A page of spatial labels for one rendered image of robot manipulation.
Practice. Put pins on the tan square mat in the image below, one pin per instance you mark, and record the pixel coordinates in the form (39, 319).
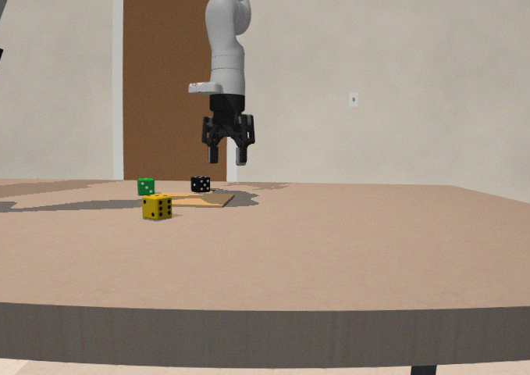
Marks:
(205, 200)

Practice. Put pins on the yellow die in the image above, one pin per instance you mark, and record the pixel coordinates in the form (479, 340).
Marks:
(157, 207)

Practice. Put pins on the green die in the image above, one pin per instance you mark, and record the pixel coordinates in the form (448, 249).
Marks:
(145, 186)

